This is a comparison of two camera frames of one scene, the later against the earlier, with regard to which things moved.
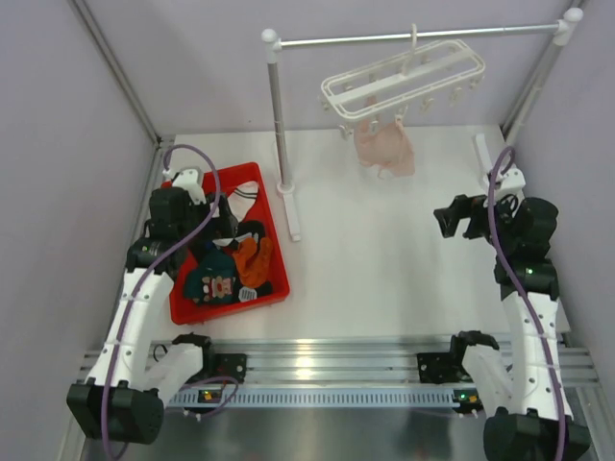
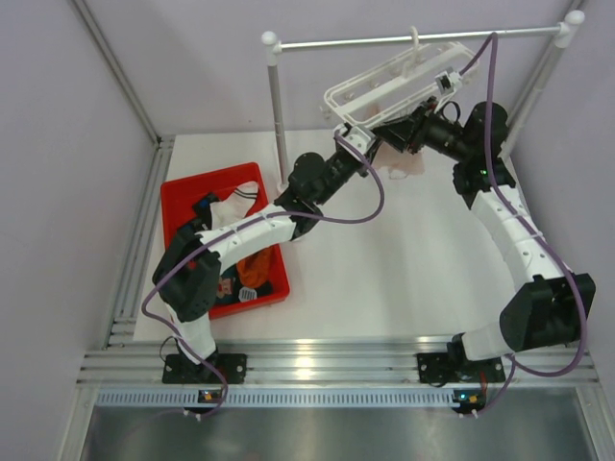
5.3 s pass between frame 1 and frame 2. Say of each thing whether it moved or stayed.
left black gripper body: moved
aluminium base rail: stayed
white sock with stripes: stayed
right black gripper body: moved
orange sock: stayed
